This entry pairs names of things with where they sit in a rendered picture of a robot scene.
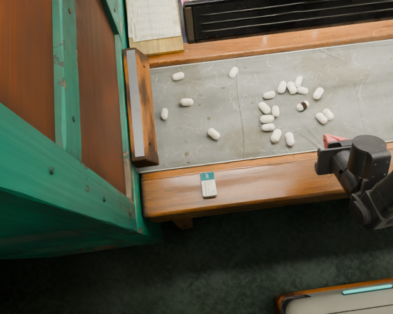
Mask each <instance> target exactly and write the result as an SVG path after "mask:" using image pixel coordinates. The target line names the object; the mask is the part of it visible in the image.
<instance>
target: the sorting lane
mask: <svg viewBox="0 0 393 314"><path fill-rule="evenodd" d="M233 67H237V68H238V72H237V74H236V75H235V77H233V78H231V77H230V76H229V73H230V71H231V69H232V68H233ZM179 72H183V73H184V78H183V79H180V80H173V79H172V75H173V74H176V73H179ZM298 76H302V78H303V81H302V83H301V86H300V87H304V88H307V89H308V93H307V94H306V95H304V94H301V93H298V92H296V93H295V94H290V92H289V90H288V88H287V86H286V89H285V91H284V93H279V92H278V86H279V83H280V82H281V81H285V82H286V84H287V83H288V82H294V83H295V80H296V77H298ZM150 77H151V84H152V98H153V115H154V120H155V132H156V138H157V150H158V159H159V165H157V166H148V167H143V168H140V174H142V173H149V172H155V171H165V170H170V169H180V168H189V167H195V166H204V165H209V164H219V163H229V162H234V161H244V160H249V159H259V158H269V157H274V156H284V155H293V154H298V153H308V152H313V151H318V148H321V149H322V150H323V149H324V142H323V134H325V133H327V134H329V135H334V136H340V137H344V138H348V139H349V140H352V139H353V138H354V137H356V136H359V135H373V136H377V137H379V138H381V139H383V140H384V141H385V142H386V143H387V142H393V39H389V40H379V41H373V42H363V43H357V44H348V45H338V46H332V47H322V48H317V49H306V50H297V51H291V52H281V53H275V54H266V55H256V56H250V57H240V58H235V59H225V60H215V61H209V62H199V63H194V64H184V65H174V66H168V67H159V68H152V69H150ZM319 87H321V88H322V89H323V90H324V92H323V94H322V95H321V97H320V98H319V99H317V100H316V99H314V98H313V94H314V92H315V91H316V89H317V88H319ZM270 91H273V92H274V93H275V96H274V97H273V98H269V99H265V98H264V97H263V95H264V93H266V92H270ZM183 98H190V99H192V100H193V105H191V106H182V105H181V104H180V101H181V99H183ZM303 101H308V102H309V106H308V107H307V108H306V109H304V110H302V111H299V110H298V109H297V105H298V104H299V103H301V102H303ZM261 102H264V103H265V104H267V106H269V107H270V112H269V113H268V114H265V113H263V112H262V111H261V110H260V109H259V106H258V105H259V103H261ZM273 106H278V108H279V116H278V117H274V121H273V122H271V123H272V124H273V125H274V130H272V131H263V130H262V126H263V125H264V124H269V123H262V122H261V121H260V118H261V116H263V115H272V116H273V114H272V107H273ZM163 108H166V109H167V110H168V117H167V119H166V120H163V119H162V118H161V112H162V109H163ZM324 109H329V110H330V111H331V113H332V114H333V115H334V118H333V119H332V120H328V119H327V122H326V123H324V124H323V123H321V122H320V121H319V120H318V119H317V118H316V115H317V113H323V110H324ZM210 128H213V129H214V130H216V131H217V132H218V133H219V134H220V137H219V139H217V140H215V139H213V138H212V137H211V136H209V135H208V133H207V131H208V129H210ZM276 129H279V130H281V136H280V138H279V140H278V142H276V143H273V142H272V141H271V136H272V134H273V132H274V131H275V130H276ZM288 132H291V133H292V134H293V137H294V145H293V146H289V145H287V143H286V138H285V134H287V133H288Z"/></svg>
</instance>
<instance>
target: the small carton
mask: <svg viewBox="0 0 393 314"><path fill-rule="evenodd" d="M200 179H201V188H202V194H203V198H205V197H214V196H217V192H216V184H215V175H214V172H207V173H200Z"/></svg>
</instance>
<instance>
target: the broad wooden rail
mask: <svg viewBox="0 0 393 314"><path fill-rule="evenodd" d="M387 149H388V150H389V151H390V153H391V156H392V158H391V163H390V166H389V172H388V174H389V173H390V172H391V171H392V170H393V142H387ZM317 161H318V156H317V151H313V152H308V153H298V154H293V155H284V156H274V157H269V158H259V159H249V160H244V161H234V162H229V163H219V164H209V165H204V166H195V167H189V168H180V169H170V170H165V171H155V172H149V173H142V174H141V175H140V195H141V203H142V215H143V217H145V218H146V219H148V220H150V221H152V222H153V223H154V222H164V221H174V220H179V219H188V218H194V217H203V216H212V215H218V214H227V213H232V212H242V211H251V210H257V209H266V208H272V207H281V206H288V205H295V204H305V203H310V202H319V201H329V200H335V199H344V198H349V196H348V195H347V193H346V192H345V190H344V189H343V187H342V186H341V184H340V182H339V181H338V180H337V178H336V177H335V175H334V173H333V174H324V175H317V173H316V172H315V168H314V165H315V162H317ZM207 172H214V175H215V184H216V192H217V196H214V197H205V198H203V194H202V188H201V179H200V173H207Z"/></svg>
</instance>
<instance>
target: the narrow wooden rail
mask: <svg viewBox="0 0 393 314"><path fill-rule="evenodd" d="M389 39H393V20H389V21H379V22H369V23H363V24H353V25H347V26H337V27H327V28H322V29H312V30H306V31H296V32H286V33H280V34H271V35H265V36H255V37H245V38H239V39H230V40H219V41H214V42H204V43H198V44H196V43H194V44H188V43H183V47H184V52H176V53H171V54H161V55H151V56H147V57H148V59H149V67H150V69H152V68H159V67H168V66H174V65H184V64H194V63H199V62H209V61H215V60H225V59H235V58H240V57H250V56H256V55H266V54H275V53H281V52H291V51H297V50H306V49H317V48H322V47H332V46H338V45H348V44H357V43H363V42H373V41H379V40H389Z"/></svg>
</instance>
